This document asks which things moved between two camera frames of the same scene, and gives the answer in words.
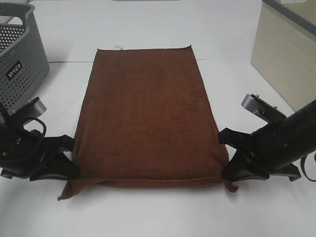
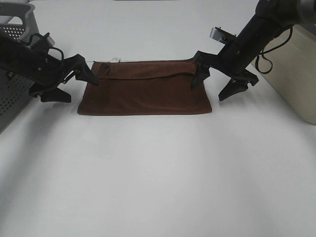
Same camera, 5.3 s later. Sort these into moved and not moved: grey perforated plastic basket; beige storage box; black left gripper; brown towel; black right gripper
Moved: black right gripper; black left gripper; brown towel
Not moved: beige storage box; grey perforated plastic basket
